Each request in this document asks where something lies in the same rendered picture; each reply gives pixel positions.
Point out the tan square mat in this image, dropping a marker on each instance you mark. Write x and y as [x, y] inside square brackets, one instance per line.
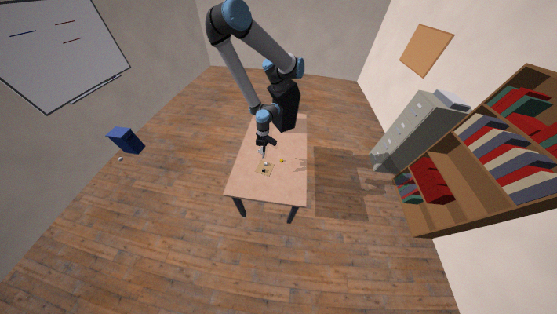
[267, 168]

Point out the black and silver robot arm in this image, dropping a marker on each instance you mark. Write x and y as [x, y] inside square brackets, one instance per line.
[233, 17]

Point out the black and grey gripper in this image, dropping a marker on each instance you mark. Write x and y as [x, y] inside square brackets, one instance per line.
[261, 142]

